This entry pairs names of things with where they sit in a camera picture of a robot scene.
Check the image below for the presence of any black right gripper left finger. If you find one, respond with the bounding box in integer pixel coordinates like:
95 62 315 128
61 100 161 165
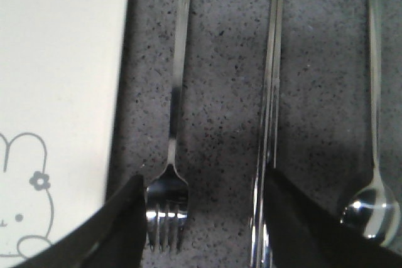
17 175 146 267

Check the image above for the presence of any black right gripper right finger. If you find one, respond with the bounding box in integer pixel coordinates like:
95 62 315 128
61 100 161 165
265 169 401 267

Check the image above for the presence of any silver metal chopstick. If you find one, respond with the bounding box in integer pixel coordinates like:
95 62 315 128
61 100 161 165
248 0 280 267
269 0 283 169

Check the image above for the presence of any silver metal fork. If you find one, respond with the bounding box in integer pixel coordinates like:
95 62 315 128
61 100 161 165
146 0 191 252

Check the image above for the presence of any silver metal spoon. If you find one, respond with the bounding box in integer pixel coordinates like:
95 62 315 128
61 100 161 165
340 0 401 247

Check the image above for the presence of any cream rabbit print tray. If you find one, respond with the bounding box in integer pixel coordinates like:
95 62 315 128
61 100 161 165
1 0 128 267

